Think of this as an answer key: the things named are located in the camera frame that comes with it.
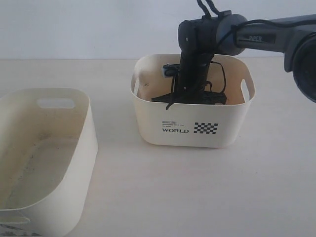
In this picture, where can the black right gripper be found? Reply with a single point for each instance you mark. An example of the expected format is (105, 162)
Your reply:
(191, 86)

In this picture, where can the cream bin with WORLD label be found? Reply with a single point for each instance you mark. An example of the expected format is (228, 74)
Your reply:
(191, 125)

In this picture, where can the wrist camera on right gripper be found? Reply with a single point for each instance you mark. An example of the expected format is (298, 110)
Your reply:
(170, 70)

